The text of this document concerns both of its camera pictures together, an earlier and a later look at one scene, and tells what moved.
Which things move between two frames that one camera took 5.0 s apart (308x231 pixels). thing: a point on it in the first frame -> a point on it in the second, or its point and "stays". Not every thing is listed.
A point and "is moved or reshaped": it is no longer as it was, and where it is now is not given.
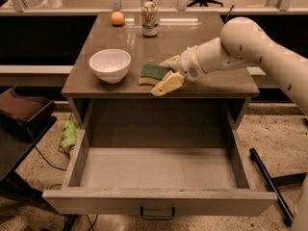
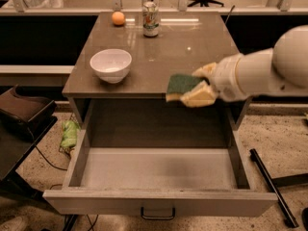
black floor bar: x=275 y=194 stays
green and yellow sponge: x=152 y=73 is moved or reshaped
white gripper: x=189 y=64 -> x=225 y=77
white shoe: x=13 y=224 stays
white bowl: x=111 y=65 stays
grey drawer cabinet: x=204 y=113 stays
